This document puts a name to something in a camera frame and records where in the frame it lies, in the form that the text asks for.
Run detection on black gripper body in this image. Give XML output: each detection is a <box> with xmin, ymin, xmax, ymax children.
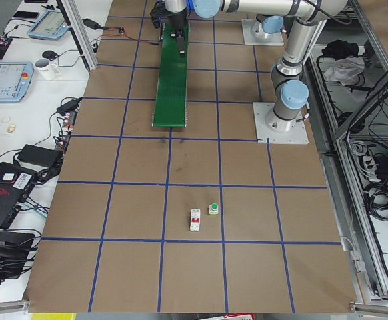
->
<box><xmin>166</xmin><ymin>9</ymin><xmax>188</xmax><ymax>31</ymax></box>

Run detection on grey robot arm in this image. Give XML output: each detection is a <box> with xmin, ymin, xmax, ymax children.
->
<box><xmin>193</xmin><ymin>1</ymin><xmax>347</xmax><ymax>87</ymax></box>
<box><xmin>251</xmin><ymin>15</ymin><xmax>284</xmax><ymax>38</ymax></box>

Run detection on blue plastic bin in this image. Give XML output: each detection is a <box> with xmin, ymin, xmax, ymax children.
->
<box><xmin>187</xmin><ymin>0</ymin><xmax>194</xmax><ymax>10</ymax></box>

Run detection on green conveyor belt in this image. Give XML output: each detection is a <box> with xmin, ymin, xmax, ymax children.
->
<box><xmin>152</xmin><ymin>23</ymin><xmax>189</xmax><ymax>128</ymax></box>

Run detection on far blue teach pendant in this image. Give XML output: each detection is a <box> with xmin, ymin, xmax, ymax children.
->
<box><xmin>27</xmin><ymin>10</ymin><xmax>69</xmax><ymax>40</ymax></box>

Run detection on blue teach pendant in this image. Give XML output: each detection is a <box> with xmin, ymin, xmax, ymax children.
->
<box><xmin>0</xmin><ymin>62</ymin><xmax>34</xmax><ymax>103</ymax></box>
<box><xmin>27</xmin><ymin>10</ymin><xmax>69</xmax><ymax>40</ymax></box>

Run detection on white mug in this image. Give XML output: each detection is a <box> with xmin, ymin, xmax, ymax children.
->
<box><xmin>35</xmin><ymin>58</ymin><xmax>61</xmax><ymax>81</ymax></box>

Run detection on near blue teach pendant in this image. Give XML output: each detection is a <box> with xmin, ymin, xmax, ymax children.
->
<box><xmin>0</xmin><ymin>62</ymin><xmax>34</xmax><ymax>103</ymax></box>

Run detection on black power adapter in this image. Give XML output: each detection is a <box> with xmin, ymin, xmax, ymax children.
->
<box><xmin>17</xmin><ymin>144</ymin><xmax>63</xmax><ymax>167</ymax></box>

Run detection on white red circuit breaker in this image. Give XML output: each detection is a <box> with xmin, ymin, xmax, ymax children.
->
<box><xmin>189</xmin><ymin>209</ymin><xmax>201</xmax><ymax>232</ymax></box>

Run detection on black laptop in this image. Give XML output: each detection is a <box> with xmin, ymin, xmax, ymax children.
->
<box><xmin>0</xmin><ymin>162</ymin><xmax>37</xmax><ymax>229</ymax></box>

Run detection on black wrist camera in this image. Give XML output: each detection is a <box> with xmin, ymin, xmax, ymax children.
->
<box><xmin>150</xmin><ymin>1</ymin><xmax>165</xmax><ymax>29</ymax></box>

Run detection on red black conveyor cable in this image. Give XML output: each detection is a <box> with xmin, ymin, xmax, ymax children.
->
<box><xmin>100</xmin><ymin>26</ymin><xmax>163</xmax><ymax>46</ymax></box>

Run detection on green push button switch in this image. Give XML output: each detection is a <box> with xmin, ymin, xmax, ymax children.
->
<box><xmin>208</xmin><ymin>203</ymin><xmax>219</xmax><ymax>215</ymax></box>

